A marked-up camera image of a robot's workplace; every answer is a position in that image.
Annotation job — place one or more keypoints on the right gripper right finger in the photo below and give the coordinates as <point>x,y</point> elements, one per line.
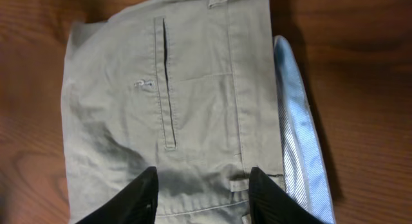
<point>270,204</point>

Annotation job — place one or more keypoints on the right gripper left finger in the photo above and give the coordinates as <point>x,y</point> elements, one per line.
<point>134,204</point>

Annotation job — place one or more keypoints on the khaki shorts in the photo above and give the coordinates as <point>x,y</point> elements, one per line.
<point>199,89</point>

